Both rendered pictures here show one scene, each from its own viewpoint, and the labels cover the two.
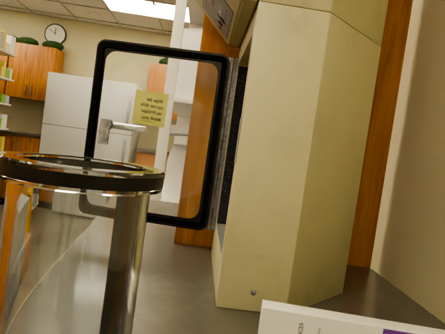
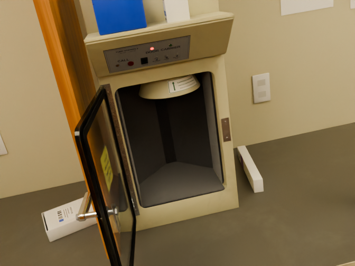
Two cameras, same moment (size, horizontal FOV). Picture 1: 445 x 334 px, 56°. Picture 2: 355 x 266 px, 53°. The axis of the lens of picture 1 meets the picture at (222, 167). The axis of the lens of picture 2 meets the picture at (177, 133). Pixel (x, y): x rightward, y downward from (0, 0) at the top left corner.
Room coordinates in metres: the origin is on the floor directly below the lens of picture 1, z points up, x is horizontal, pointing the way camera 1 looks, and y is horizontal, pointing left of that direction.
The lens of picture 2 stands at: (0.84, 0.86, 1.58)
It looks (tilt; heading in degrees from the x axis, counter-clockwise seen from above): 22 degrees down; 267
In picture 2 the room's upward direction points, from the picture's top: 9 degrees counter-clockwise
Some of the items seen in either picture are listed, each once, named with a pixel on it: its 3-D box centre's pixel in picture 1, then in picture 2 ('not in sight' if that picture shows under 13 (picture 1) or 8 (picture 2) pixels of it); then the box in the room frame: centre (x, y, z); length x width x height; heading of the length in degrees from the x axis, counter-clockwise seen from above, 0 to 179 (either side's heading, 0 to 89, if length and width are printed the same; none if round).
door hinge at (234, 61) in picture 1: (222, 144); (121, 156); (0.95, 0.01, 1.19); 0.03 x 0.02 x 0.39; 3
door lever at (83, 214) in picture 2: not in sight; (93, 205); (1.00, 0.24, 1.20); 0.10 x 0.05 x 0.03; 87
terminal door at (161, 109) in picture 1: (152, 134); (112, 188); (0.96, 0.17, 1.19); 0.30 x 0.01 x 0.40; 87
